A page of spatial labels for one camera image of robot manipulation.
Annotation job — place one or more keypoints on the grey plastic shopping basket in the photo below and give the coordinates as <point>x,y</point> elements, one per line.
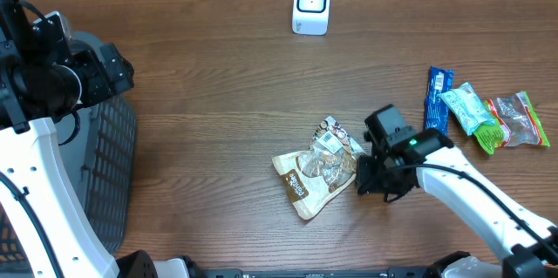
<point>99,166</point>

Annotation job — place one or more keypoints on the green gummy candy bag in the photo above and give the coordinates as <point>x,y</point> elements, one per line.
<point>514,123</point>

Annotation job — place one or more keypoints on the beige mushroom snack bag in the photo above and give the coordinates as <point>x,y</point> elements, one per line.
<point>315,176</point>

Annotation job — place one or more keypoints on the teal snack packet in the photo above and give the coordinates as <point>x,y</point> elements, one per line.
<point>467,108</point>

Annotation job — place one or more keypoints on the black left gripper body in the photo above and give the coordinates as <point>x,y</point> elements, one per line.
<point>96,84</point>

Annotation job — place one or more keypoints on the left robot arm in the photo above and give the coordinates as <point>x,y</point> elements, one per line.
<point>48,72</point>

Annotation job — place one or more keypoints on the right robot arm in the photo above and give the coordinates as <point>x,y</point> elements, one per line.
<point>524,243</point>

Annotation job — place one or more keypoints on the blue cookie packet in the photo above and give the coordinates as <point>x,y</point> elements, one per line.
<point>436,111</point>

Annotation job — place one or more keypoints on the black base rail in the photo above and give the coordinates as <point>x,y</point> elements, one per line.
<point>392,272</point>

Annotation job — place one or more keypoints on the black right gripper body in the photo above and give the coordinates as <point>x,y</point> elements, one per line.
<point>374,179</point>

